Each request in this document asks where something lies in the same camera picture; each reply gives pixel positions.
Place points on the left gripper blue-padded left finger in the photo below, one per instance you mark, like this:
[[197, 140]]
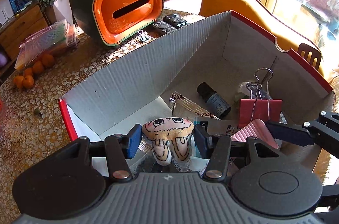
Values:
[[120, 147]]

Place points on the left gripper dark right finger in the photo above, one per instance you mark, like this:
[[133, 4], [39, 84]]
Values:
[[217, 150]]

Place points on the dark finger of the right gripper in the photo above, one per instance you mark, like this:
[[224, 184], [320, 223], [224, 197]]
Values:
[[296, 134]]

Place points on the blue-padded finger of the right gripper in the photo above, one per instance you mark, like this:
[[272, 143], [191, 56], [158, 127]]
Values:
[[329, 119]]

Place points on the sausage snack packet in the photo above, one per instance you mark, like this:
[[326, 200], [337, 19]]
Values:
[[215, 126]]

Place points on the pink binder clip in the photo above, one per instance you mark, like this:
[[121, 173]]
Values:
[[263, 109]]

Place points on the dark essential oil bottle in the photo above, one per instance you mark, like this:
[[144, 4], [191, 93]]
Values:
[[214, 102]]

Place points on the small cartoon plush charm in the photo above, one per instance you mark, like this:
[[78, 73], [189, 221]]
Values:
[[170, 138]]

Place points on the white green snack bag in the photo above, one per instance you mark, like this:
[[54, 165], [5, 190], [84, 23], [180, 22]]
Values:
[[247, 90]]

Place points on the blueberry bun packet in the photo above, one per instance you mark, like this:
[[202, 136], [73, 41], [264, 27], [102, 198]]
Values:
[[145, 162]]

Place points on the small green object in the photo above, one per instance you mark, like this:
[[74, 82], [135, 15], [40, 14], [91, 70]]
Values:
[[38, 113]]

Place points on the wooden chair back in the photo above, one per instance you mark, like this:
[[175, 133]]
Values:
[[310, 54]]

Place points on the red cardboard box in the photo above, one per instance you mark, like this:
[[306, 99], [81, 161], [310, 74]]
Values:
[[222, 50]]

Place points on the orange tangerine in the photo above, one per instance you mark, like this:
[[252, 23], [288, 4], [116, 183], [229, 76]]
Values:
[[48, 60], [38, 68], [28, 82], [18, 81]]

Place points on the black remote control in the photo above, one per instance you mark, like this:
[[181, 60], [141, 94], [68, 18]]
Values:
[[175, 20], [162, 27]]

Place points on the green orange tissue box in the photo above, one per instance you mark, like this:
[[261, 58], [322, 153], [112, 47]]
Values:
[[113, 21]]

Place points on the wooden tv cabinet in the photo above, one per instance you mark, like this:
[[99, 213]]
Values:
[[15, 31]]

